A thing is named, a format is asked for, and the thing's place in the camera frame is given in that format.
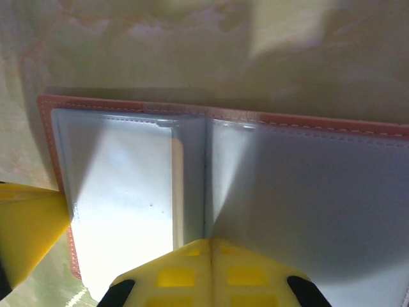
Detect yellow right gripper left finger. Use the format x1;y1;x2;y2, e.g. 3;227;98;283
100;238;212;307

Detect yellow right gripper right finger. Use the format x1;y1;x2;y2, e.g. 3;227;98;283
210;237;332;307

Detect pink card holder album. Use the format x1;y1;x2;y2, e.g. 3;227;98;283
36;94;409;307

